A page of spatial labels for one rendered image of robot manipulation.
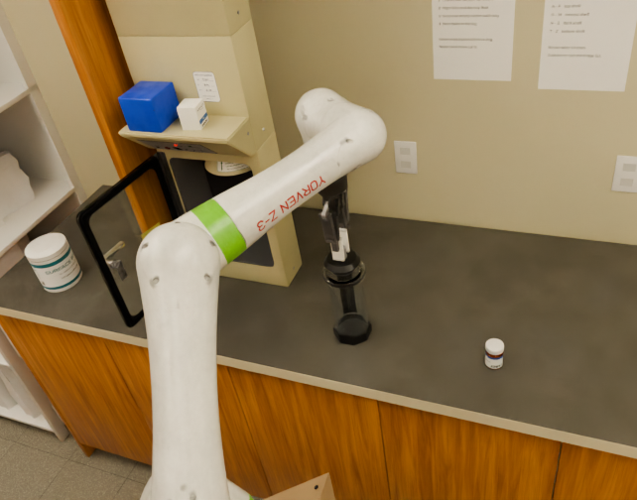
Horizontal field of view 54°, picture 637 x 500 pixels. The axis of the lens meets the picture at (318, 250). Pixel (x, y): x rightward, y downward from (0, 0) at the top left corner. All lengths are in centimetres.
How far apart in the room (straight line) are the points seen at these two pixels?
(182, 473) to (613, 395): 103
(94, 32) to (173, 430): 107
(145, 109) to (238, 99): 22
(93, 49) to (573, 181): 134
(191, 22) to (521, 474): 137
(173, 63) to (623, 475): 144
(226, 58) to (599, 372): 115
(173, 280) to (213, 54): 76
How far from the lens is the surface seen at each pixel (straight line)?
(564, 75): 180
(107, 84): 173
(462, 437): 170
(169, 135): 159
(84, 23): 169
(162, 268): 91
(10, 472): 310
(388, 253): 196
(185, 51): 159
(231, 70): 155
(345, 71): 192
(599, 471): 170
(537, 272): 190
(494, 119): 188
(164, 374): 94
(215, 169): 176
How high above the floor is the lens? 219
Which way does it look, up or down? 38 degrees down
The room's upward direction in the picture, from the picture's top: 10 degrees counter-clockwise
